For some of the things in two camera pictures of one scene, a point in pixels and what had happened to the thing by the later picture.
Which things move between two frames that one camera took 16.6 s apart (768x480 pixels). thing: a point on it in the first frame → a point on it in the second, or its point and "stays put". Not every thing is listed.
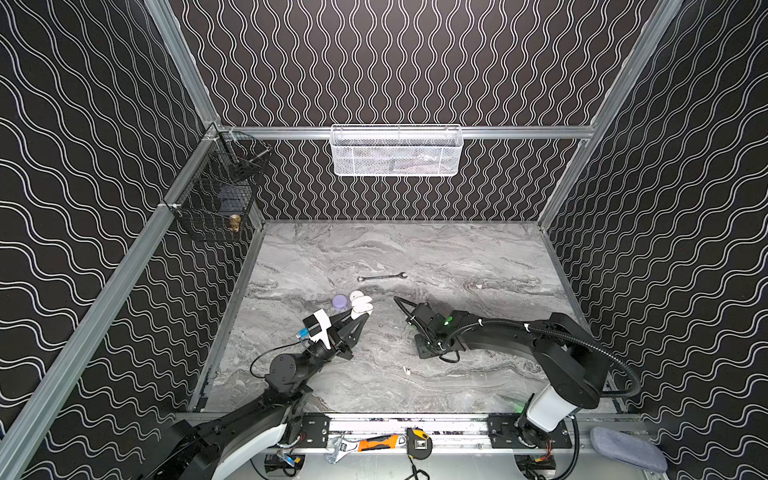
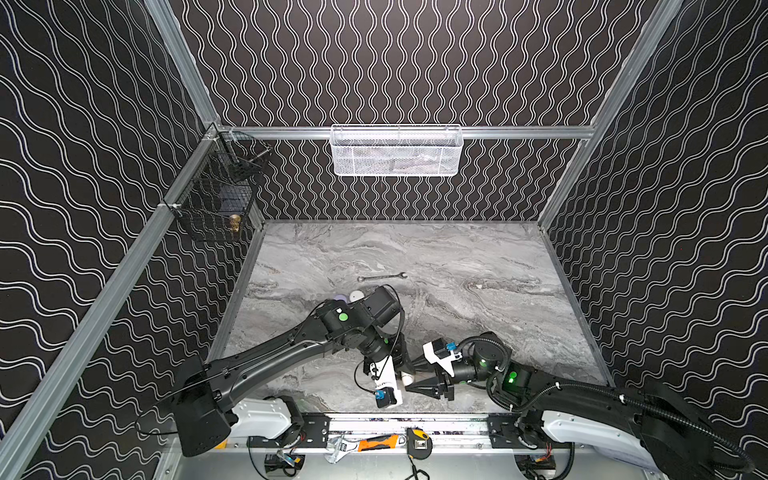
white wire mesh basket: [396, 150] stays put
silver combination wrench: [401, 275] stays put
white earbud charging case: [355, 294] stays put
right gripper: [422, 327] → [448, 377]
